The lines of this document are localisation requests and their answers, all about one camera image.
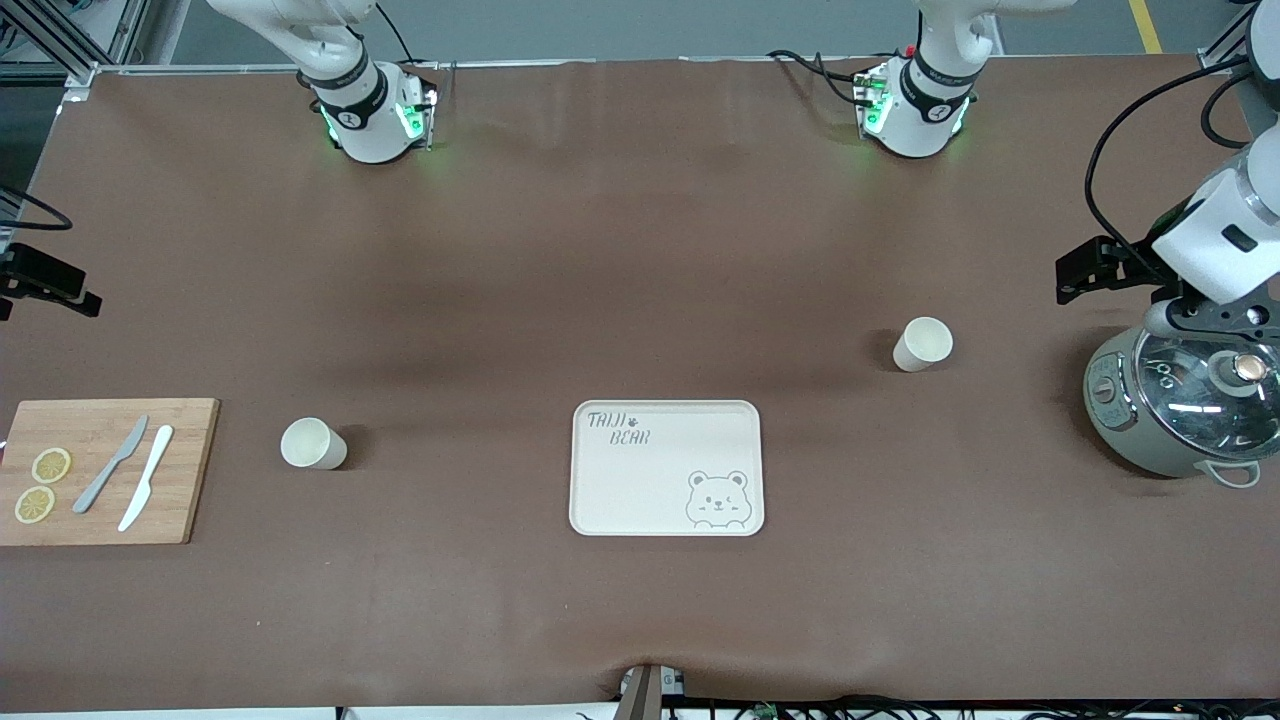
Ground glass cooker lid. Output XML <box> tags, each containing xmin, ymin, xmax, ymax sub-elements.
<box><xmin>1128</xmin><ymin>335</ymin><xmax>1280</xmax><ymax>463</ymax></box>

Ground grey plastic knife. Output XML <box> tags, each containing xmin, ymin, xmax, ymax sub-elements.
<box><xmin>73</xmin><ymin>415</ymin><xmax>150</xmax><ymax>515</ymax></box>

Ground brown table cover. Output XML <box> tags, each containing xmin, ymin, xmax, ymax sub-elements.
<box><xmin>0</xmin><ymin>55</ymin><xmax>1280</xmax><ymax>713</ymax></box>

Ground grey-green electric cooker pot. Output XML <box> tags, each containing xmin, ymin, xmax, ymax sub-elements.
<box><xmin>1083</xmin><ymin>325</ymin><xmax>1280</xmax><ymax>491</ymax></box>

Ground white plastic knife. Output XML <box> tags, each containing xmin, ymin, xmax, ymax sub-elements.
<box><xmin>118</xmin><ymin>425</ymin><xmax>175</xmax><ymax>533</ymax></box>

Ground cream tray with bear print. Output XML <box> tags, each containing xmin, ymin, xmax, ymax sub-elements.
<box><xmin>569</xmin><ymin>400</ymin><xmax>766</xmax><ymax>538</ymax></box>

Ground black left arm base cables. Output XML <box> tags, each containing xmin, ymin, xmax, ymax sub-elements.
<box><xmin>765</xmin><ymin>48</ymin><xmax>873</xmax><ymax>107</ymax></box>

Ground aluminium frame profile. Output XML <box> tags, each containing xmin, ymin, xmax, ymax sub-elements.
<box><xmin>0</xmin><ymin>0</ymin><xmax>151</xmax><ymax>87</ymax></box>

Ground short black left arm cable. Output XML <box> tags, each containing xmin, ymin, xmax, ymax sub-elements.
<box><xmin>1199</xmin><ymin>68</ymin><xmax>1254</xmax><ymax>152</ymax></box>

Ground black right arm base cable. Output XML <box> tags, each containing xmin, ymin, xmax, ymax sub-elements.
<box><xmin>375</xmin><ymin>0</ymin><xmax>419</xmax><ymax>67</ymax></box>

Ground bamboo cutting board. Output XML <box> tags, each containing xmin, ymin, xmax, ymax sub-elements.
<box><xmin>0</xmin><ymin>398</ymin><xmax>221</xmax><ymax>546</ymax></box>

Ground white plastic cup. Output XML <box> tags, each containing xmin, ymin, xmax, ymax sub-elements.
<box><xmin>892</xmin><ymin>316</ymin><xmax>954</xmax><ymax>374</ymax></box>
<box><xmin>281</xmin><ymin>417</ymin><xmax>349</xmax><ymax>471</ymax></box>

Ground long black left arm cable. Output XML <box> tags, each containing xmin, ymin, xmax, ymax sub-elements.
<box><xmin>1085</xmin><ymin>55</ymin><xmax>1251</xmax><ymax>277</ymax></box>

